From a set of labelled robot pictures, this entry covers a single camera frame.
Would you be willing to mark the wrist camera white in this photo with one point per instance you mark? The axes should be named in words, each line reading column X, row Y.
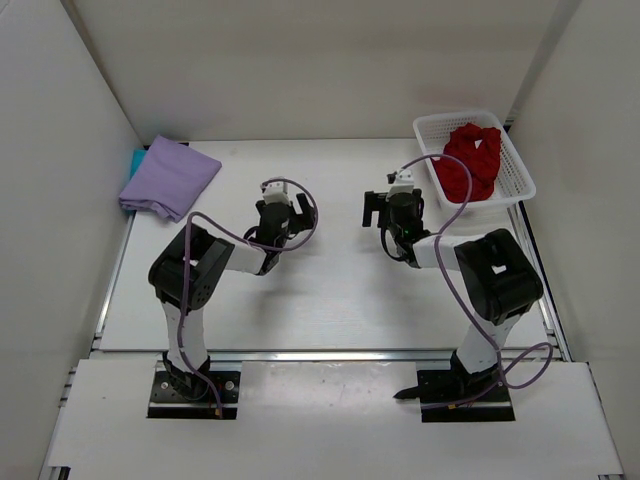
column 400, row 181
column 275, row 191

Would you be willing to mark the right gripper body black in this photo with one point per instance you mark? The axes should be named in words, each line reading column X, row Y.
column 393, row 228

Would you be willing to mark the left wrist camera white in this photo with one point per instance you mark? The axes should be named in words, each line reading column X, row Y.
column 275, row 191

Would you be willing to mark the teal t shirt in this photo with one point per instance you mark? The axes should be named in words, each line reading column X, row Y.
column 137, row 159

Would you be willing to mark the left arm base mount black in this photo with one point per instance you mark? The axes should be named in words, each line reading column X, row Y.
column 177, row 394

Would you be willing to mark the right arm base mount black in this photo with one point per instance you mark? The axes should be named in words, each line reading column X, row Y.
column 447, row 397

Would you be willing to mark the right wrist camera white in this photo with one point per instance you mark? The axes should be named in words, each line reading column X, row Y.
column 400, row 181

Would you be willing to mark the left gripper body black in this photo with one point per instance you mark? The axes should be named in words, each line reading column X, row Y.
column 283, row 237

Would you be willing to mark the lavender t shirt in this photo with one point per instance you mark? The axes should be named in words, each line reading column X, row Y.
column 169, row 179

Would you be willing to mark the red t shirt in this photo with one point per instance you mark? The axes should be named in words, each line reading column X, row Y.
column 479, row 150

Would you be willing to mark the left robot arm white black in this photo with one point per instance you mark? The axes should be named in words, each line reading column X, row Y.
column 187, row 272

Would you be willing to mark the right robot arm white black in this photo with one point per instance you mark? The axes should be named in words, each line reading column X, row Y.
column 501, row 284

